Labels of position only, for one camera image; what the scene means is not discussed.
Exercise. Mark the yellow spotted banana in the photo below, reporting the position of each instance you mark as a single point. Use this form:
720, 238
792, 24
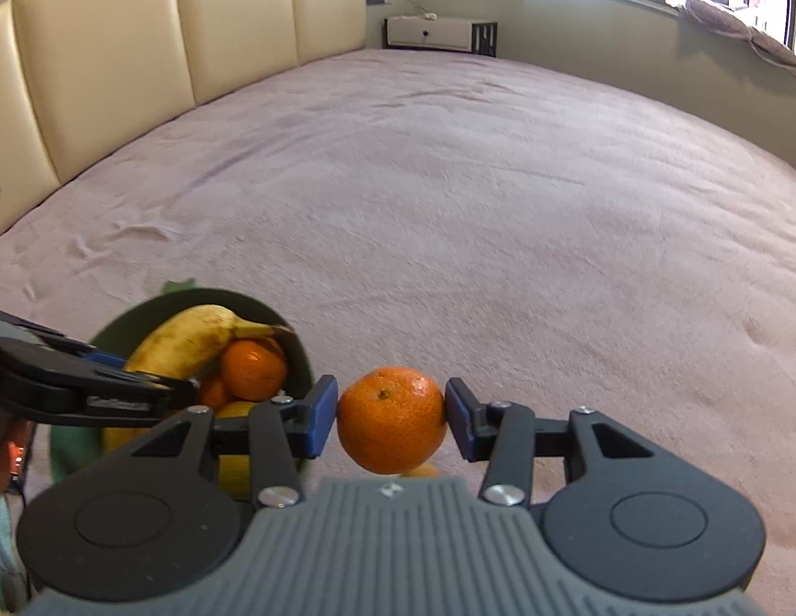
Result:
190, 344

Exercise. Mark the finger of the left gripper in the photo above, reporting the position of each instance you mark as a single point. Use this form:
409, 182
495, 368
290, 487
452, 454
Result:
16, 327

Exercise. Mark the green fruit bowl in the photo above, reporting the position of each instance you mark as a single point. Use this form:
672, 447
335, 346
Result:
74, 448

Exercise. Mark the cream padded headboard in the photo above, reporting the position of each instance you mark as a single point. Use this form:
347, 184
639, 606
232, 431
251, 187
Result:
81, 78

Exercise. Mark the white bedside cabinet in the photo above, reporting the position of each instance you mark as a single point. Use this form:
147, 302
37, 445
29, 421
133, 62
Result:
458, 35

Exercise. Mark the orange mandarin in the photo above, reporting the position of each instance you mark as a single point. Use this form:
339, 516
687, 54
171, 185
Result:
254, 369
392, 420
213, 393

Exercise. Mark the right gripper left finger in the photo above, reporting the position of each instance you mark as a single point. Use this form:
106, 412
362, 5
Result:
277, 436

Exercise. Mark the brown longan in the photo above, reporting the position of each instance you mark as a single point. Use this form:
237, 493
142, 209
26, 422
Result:
427, 470

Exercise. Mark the pink bed blanket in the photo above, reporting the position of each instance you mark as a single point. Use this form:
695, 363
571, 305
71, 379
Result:
548, 240

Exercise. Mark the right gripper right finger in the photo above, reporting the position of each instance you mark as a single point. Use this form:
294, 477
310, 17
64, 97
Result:
507, 437

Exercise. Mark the grey window sill cushion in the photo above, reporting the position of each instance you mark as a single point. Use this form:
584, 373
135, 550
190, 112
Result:
723, 23

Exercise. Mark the yellow lemon in bowl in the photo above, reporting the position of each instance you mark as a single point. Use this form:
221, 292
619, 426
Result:
234, 471

